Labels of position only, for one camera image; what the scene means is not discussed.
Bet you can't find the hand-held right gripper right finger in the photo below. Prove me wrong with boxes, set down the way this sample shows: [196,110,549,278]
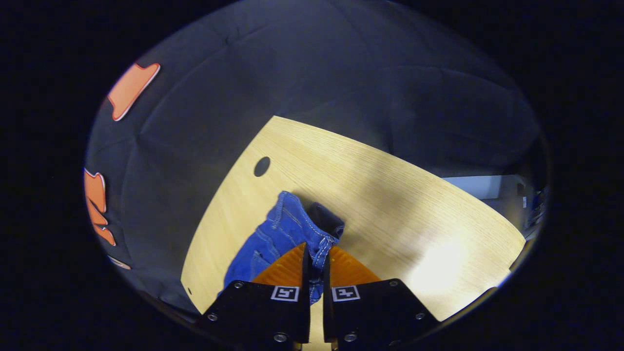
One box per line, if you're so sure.
[322,246,442,345]

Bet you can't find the blue denim jeans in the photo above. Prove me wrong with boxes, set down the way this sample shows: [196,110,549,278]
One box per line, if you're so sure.
[222,191,346,306]

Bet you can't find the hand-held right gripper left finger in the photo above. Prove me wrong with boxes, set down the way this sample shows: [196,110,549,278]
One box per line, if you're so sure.
[196,242,312,344]

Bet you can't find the white furniture panel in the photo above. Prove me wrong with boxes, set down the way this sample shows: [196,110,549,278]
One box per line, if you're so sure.
[441,174,531,200]

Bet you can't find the black backdrop cloth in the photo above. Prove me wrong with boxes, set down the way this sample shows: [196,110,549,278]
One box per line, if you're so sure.
[84,0,543,315]

